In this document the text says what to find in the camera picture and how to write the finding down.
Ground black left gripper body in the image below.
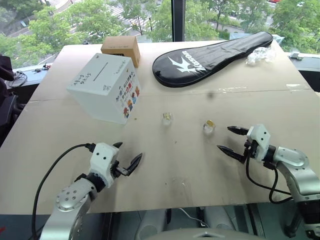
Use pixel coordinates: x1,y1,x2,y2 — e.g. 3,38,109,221
109,160,130,179

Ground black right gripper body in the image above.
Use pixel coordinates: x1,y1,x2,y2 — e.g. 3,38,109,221
242,139,258,164

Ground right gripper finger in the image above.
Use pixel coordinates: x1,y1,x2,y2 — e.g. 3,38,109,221
216,144,246,164
226,125,250,136

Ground white printed cardboard box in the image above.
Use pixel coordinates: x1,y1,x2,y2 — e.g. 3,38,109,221
66,52,142,125

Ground crumpled clear plastic wrap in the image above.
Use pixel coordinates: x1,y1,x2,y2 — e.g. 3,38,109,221
245,46,276,66

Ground black racket bag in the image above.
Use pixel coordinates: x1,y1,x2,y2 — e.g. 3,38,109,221
151,31,274,89

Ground dark rounded robot torso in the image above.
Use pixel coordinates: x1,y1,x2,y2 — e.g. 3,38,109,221
144,226,259,240

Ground grey device on sill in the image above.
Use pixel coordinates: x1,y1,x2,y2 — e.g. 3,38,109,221
289,50,308,60

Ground brown cardboard box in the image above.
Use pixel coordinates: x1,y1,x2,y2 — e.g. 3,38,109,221
100,35,141,69

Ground small dark gadgets on sill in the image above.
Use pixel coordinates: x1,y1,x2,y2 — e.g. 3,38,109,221
31,64,52,74

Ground black office chair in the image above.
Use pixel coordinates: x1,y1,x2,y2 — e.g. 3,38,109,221
0,54,26,149

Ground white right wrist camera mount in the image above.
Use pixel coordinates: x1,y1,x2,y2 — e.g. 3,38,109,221
246,123,272,161

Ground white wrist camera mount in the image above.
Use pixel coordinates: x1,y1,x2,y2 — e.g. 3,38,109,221
246,123,272,161
88,142,121,188

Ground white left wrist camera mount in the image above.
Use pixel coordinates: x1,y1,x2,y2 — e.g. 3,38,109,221
88,142,121,188

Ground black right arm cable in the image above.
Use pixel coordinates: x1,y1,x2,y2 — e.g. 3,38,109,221
244,148,294,205

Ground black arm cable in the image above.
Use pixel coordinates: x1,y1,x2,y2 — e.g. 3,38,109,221
244,148,294,205
31,142,97,240

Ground thin white cable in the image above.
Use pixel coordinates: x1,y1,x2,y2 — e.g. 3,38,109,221
178,207,209,229

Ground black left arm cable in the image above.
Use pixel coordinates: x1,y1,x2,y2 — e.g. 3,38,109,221
31,142,97,240

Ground black cable bundle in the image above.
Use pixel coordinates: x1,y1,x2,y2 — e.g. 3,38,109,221
9,70,29,89

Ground dark window frame post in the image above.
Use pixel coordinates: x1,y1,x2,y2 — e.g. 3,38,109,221
170,0,186,43

